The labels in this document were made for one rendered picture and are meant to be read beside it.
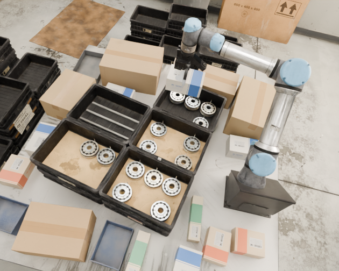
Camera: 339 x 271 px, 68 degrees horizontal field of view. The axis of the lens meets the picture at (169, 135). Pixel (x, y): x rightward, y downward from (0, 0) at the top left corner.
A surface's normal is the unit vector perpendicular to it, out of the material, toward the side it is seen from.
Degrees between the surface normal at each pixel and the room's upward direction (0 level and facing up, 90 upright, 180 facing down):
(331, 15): 90
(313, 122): 0
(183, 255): 0
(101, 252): 0
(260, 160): 55
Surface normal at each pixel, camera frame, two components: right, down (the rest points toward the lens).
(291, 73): -0.22, 0.06
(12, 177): 0.11, -0.52
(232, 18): -0.18, 0.63
